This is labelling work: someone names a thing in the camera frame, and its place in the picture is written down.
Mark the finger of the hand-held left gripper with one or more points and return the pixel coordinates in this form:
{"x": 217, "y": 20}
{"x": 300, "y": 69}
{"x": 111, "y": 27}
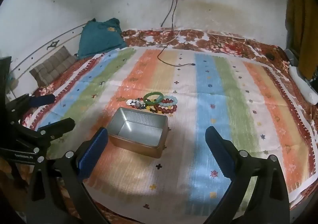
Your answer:
{"x": 58, "y": 127}
{"x": 42, "y": 99}

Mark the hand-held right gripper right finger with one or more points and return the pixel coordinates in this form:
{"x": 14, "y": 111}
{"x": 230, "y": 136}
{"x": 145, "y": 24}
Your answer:
{"x": 219, "y": 154}

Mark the brown checked cushion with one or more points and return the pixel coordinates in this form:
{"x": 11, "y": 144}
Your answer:
{"x": 53, "y": 64}

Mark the green jade bangle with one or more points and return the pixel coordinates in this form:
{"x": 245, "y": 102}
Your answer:
{"x": 149, "y": 101}

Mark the metal tin box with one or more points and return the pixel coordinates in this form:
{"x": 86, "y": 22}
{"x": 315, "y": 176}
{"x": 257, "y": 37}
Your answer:
{"x": 139, "y": 127}

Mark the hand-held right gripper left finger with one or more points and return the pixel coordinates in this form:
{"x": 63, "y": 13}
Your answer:
{"x": 93, "y": 156}

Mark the red floral bedsheet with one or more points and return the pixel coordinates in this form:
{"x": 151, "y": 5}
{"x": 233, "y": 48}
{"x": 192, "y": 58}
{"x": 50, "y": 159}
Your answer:
{"x": 198, "y": 37}

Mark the striped patterned blanket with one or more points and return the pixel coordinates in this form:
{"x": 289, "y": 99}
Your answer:
{"x": 211, "y": 89}

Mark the teal cloth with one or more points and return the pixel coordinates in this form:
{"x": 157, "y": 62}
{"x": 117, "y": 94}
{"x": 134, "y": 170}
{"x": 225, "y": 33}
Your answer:
{"x": 99, "y": 37}

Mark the white bolster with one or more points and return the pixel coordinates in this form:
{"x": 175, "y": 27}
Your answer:
{"x": 301, "y": 82}

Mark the yellow hanging cloth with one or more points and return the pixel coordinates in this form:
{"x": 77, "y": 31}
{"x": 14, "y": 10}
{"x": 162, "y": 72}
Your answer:
{"x": 301, "y": 27}

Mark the metal bed rail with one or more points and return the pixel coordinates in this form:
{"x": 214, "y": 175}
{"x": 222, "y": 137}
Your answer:
{"x": 37, "y": 48}

